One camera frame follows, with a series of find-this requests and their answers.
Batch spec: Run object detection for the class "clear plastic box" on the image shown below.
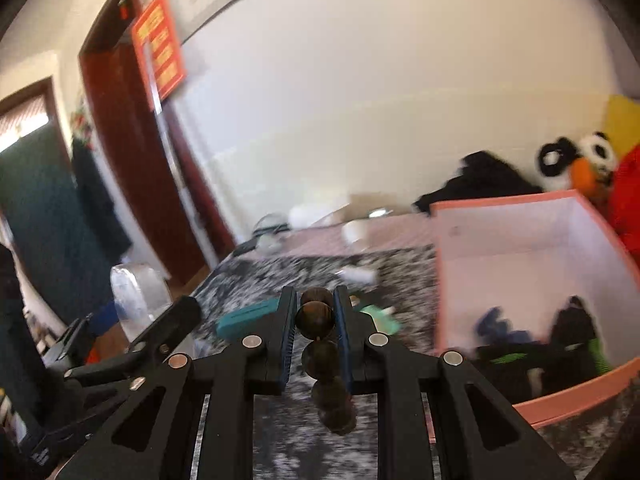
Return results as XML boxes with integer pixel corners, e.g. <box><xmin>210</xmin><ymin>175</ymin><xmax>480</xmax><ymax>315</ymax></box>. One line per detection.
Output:
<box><xmin>110</xmin><ymin>263</ymin><xmax>171</xmax><ymax>342</ymax></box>

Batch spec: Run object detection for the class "teal glasses case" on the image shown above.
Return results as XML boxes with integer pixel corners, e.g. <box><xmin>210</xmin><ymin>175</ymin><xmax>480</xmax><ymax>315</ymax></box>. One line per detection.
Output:
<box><xmin>216</xmin><ymin>297</ymin><xmax>279</xmax><ymax>340</ymax></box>

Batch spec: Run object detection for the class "brown wooden bead bracelet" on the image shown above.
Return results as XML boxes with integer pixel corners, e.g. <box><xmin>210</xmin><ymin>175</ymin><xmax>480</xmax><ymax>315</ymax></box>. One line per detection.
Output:
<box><xmin>293</xmin><ymin>286</ymin><xmax>359</xmax><ymax>436</ymax></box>

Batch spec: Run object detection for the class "white spray bottle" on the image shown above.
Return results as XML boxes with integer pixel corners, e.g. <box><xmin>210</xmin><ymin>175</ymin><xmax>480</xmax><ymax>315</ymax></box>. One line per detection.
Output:
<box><xmin>336</xmin><ymin>266</ymin><xmax>378</xmax><ymax>285</ymax></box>

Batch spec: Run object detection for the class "white paper cup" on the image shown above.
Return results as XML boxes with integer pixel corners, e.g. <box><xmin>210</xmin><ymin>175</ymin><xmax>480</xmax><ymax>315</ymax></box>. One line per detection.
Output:
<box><xmin>342</xmin><ymin>219</ymin><xmax>371</xmax><ymax>247</ymax></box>

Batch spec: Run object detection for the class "green tape measure case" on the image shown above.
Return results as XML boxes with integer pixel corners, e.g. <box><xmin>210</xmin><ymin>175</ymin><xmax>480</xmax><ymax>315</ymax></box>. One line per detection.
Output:
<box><xmin>360</xmin><ymin>304</ymin><xmax>401</xmax><ymax>336</ymax></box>

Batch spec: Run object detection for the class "grey paper cup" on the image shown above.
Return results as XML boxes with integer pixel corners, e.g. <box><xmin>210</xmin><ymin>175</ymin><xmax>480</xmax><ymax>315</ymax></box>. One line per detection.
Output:
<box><xmin>255</xmin><ymin>233</ymin><xmax>286</xmax><ymax>256</ymax></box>

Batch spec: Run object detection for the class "black coat on hook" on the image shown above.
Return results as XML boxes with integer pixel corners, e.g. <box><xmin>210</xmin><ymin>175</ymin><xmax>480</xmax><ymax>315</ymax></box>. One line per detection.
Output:
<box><xmin>72</xmin><ymin>136</ymin><xmax>131</xmax><ymax>266</ymax></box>

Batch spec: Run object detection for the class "black white patterned blanket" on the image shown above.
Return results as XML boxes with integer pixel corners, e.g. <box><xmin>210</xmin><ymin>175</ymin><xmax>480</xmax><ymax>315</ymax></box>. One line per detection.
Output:
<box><xmin>188</xmin><ymin>244</ymin><xmax>640</xmax><ymax>480</ymax></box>

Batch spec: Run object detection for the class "black electronic device in box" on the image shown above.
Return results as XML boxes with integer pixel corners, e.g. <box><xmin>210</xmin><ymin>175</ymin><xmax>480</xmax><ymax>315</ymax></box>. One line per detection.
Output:
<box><xmin>549</xmin><ymin>295</ymin><xmax>598</xmax><ymax>356</ymax></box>

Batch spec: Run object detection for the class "pink cardboard storage box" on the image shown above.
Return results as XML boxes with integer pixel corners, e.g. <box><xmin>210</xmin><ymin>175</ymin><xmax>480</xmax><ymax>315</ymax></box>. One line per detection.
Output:
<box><xmin>431</xmin><ymin>190</ymin><xmax>639</xmax><ymax>428</ymax></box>

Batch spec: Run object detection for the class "green quilted door curtain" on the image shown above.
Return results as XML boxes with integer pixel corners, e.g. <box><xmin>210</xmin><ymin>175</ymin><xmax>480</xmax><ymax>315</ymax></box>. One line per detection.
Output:
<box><xmin>1</xmin><ymin>125</ymin><xmax>113</xmax><ymax>324</ymax></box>

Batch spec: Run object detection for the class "pink quilted bed sheet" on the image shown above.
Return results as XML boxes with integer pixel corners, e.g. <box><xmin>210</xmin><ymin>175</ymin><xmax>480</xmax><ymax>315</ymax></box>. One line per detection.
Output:
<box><xmin>241</xmin><ymin>214</ymin><xmax>434</xmax><ymax>260</ymax></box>

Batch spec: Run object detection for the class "white paper roll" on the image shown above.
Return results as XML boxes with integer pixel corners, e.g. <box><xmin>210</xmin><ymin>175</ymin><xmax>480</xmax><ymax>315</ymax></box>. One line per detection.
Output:
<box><xmin>288</xmin><ymin>203</ymin><xmax>345</xmax><ymax>230</ymax></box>

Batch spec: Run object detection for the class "black clothing pile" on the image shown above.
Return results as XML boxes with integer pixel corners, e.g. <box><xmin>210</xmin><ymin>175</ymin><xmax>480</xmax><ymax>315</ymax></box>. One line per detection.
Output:
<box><xmin>413</xmin><ymin>151</ymin><xmax>544</xmax><ymax>216</ymax></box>

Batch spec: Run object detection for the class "red backpack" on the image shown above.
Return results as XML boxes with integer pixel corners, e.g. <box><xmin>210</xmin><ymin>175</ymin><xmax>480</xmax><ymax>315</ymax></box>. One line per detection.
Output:
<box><xmin>608</xmin><ymin>144</ymin><xmax>640</xmax><ymax>264</ymax></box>

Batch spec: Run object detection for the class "orange plush ball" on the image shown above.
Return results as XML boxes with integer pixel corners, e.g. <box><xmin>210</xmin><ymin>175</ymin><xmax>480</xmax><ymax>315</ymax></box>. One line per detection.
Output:
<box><xmin>570</xmin><ymin>157</ymin><xmax>608</xmax><ymax>205</ymax></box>

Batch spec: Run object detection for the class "black white panda plush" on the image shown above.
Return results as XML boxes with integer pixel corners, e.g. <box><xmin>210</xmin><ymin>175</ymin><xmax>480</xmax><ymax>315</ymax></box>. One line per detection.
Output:
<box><xmin>535</xmin><ymin>131</ymin><xmax>618</xmax><ymax>196</ymax></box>

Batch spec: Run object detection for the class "yellow pillow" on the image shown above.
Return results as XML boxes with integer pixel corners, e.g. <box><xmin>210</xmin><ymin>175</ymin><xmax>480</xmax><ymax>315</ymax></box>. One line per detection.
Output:
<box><xmin>602</xmin><ymin>94</ymin><xmax>640</xmax><ymax>159</ymax></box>

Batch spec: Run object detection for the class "grey cable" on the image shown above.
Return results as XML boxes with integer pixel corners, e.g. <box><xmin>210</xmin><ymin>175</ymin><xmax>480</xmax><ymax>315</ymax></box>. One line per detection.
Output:
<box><xmin>252</xmin><ymin>211</ymin><xmax>292</xmax><ymax>239</ymax></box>

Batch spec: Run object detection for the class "red orange wall poster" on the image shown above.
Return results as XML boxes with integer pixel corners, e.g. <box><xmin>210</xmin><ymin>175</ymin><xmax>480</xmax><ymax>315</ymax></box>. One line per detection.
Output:
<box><xmin>131</xmin><ymin>0</ymin><xmax>186</xmax><ymax>110</ymax></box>

